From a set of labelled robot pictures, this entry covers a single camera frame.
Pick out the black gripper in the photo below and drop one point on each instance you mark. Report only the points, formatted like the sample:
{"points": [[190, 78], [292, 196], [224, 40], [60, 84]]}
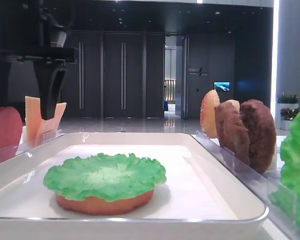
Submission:
{"points": [[29, 32]]}

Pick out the red tomato slice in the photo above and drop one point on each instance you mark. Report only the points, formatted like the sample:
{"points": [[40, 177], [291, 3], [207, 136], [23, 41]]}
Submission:
{"points": [[11, 128]]}

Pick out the orange cheese slice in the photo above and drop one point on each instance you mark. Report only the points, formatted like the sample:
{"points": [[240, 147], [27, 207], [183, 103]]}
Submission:
{"points": [[33, 117]]}

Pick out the green lettuce leaf on bun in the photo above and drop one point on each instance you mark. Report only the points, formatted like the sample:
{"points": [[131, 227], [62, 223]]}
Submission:
{"points": [[109, 177]]}

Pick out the brown meat patty front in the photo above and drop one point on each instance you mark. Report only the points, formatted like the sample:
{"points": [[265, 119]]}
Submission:
{"points": [[231, 132]]}

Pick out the brown meat patty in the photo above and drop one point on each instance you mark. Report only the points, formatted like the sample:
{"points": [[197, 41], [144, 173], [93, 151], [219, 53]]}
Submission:
{"points": [[260, 125], [231, 132]]}

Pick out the brown meat patty rear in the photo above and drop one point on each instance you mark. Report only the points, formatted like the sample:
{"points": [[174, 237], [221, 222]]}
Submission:
{"points": [[260, 125]]}

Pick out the green lettuce leaf in rack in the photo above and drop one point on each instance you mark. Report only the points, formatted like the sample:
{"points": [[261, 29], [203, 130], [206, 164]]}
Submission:
{"points": [[296, 162]]}

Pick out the dark double doors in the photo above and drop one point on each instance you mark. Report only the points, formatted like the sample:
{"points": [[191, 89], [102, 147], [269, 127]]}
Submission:
{"points": [[115, 75]]}

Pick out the clear acrylic left food rack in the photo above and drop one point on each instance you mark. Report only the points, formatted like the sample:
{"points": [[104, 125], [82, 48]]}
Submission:
{"points": [[24, 145]]}

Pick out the clear acrylic food rack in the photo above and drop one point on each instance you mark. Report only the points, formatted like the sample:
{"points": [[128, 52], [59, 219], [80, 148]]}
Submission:
{"points": [[262, 185], [24, 145]]}

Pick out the bottom bun slice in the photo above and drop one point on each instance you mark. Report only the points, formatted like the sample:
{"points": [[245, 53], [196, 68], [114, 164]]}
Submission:
{"points": [[100, 207]]}

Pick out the bun slice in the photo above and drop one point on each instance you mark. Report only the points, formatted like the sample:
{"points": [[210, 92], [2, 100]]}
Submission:
{"points": [[207, 113], [100, 207]]}

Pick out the bun top slice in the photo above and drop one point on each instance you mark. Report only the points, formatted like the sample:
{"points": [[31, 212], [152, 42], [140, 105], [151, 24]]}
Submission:
{"points": [[207, 113]]}

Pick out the white rectangular tray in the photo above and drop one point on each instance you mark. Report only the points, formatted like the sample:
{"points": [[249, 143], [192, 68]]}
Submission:
{"points": [[201, 199]]}

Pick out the potted plants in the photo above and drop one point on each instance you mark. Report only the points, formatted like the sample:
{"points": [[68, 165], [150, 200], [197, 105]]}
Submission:
{"points": [[287, 107]]}

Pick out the clear acrylic right food rack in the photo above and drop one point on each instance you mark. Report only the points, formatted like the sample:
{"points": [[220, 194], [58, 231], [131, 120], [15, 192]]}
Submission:
{"points": [[262, 185]]}

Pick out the wall screen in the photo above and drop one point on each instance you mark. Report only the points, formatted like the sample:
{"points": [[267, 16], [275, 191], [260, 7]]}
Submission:
{"points": [[221, 86]]}

